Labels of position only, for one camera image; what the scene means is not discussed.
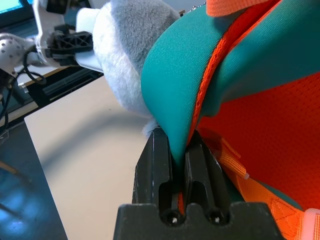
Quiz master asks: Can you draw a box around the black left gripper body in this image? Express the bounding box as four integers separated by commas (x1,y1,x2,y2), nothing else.
44,47,77,67

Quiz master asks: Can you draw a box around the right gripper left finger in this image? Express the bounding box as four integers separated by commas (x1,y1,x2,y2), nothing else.
132,127,185,218

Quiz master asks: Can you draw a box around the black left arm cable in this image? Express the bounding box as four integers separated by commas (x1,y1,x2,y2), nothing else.
0,68,48,131

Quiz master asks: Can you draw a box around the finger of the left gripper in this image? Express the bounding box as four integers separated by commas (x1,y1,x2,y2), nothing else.
49,31,95,55

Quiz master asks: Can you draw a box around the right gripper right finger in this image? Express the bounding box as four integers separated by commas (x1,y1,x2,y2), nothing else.
184,129,232,216

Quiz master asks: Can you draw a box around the grey white plush keychain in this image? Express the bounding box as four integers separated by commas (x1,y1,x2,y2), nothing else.
91,0,181,137

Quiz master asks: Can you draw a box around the computer monitor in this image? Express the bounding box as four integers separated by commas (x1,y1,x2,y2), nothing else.
0,0,35,28

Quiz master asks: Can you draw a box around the teal orange backpack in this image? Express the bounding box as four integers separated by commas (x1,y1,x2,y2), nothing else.
141,0,320,240

